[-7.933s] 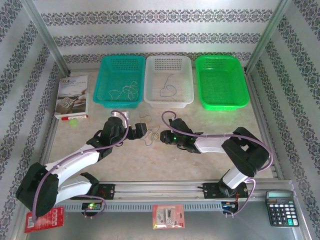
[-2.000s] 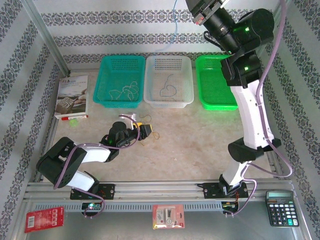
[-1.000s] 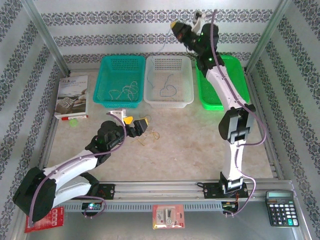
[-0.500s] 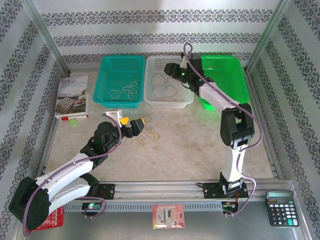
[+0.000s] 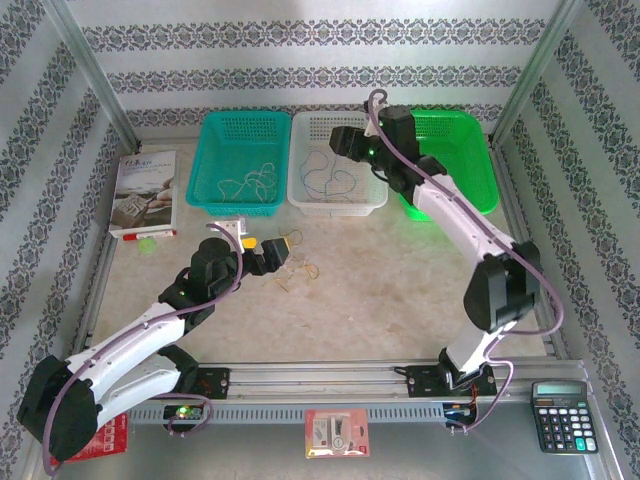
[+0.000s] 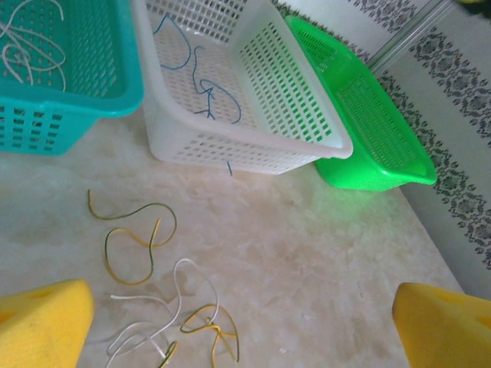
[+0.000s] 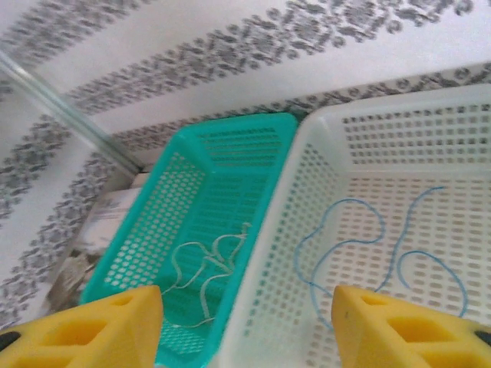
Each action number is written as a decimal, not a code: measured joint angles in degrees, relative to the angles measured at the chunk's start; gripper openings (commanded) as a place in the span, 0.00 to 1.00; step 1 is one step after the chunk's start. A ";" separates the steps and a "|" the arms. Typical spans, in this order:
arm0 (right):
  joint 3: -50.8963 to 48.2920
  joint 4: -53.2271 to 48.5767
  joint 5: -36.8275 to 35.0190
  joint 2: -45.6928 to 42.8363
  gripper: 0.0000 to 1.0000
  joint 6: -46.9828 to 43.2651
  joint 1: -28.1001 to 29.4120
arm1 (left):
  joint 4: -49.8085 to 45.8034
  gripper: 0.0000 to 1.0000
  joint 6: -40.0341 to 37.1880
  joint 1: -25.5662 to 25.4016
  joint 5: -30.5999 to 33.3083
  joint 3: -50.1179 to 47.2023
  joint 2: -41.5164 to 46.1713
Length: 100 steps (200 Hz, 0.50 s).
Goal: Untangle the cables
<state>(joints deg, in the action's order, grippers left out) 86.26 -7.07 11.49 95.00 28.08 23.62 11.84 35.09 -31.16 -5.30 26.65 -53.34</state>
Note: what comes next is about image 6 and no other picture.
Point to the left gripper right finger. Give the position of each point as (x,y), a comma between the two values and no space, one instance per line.
(449,329)

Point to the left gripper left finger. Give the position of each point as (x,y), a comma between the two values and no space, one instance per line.
(42,326)

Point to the bright green plastic basket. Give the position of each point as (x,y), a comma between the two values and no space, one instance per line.
(383,168)

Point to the teal plastic basket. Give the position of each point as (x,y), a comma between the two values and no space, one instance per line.
(76,103)

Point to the white plastic basket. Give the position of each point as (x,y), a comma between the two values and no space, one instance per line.
(245,149)

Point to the aluminium frame post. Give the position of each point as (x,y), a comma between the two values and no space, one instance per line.
(414,34)

